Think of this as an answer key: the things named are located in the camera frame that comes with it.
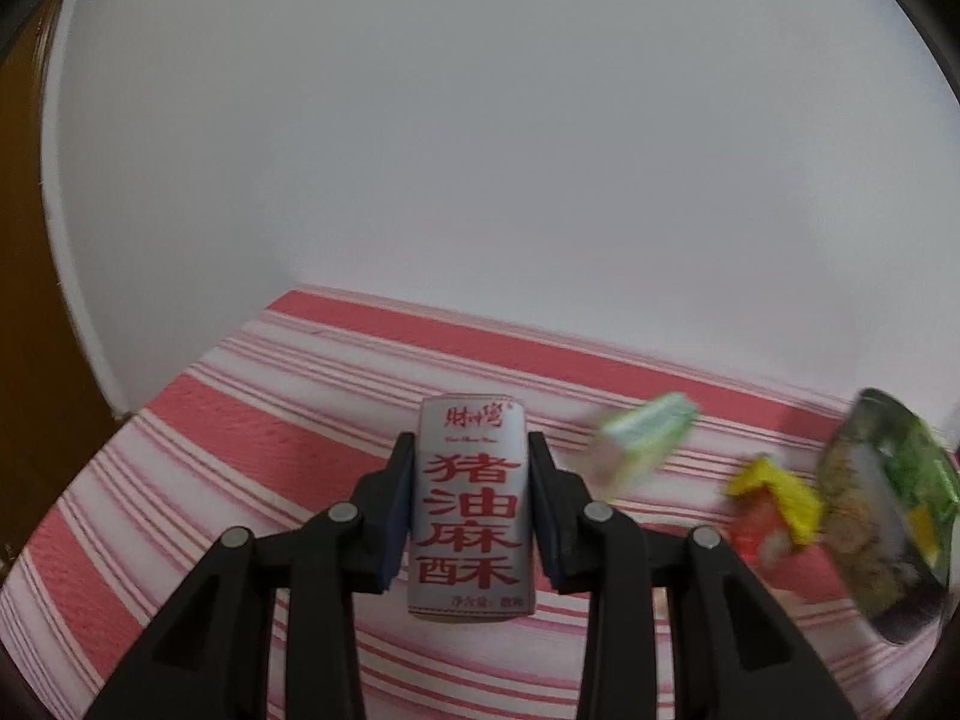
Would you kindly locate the yellow packet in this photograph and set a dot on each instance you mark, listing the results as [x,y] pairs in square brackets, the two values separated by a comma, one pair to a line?
[780,495]

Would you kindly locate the round metal tin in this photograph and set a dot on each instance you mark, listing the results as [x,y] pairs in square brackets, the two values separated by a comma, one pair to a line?
[855,525]

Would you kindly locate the pink striped bedsheet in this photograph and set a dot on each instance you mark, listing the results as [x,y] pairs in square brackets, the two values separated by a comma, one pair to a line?
[225,427]

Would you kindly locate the green cardboard box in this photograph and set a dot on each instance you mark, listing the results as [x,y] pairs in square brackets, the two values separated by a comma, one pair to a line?
[645,439]

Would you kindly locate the white snack packet red print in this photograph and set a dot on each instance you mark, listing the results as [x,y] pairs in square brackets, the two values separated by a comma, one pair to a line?
[469,510]

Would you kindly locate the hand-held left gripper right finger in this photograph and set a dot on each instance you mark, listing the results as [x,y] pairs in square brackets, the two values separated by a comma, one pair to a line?
[547,532]

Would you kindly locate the brown wooden door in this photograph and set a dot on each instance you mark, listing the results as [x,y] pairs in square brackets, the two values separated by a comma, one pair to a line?
[30,315]

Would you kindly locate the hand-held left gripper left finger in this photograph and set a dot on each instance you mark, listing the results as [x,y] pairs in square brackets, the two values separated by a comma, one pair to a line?
[394,529]

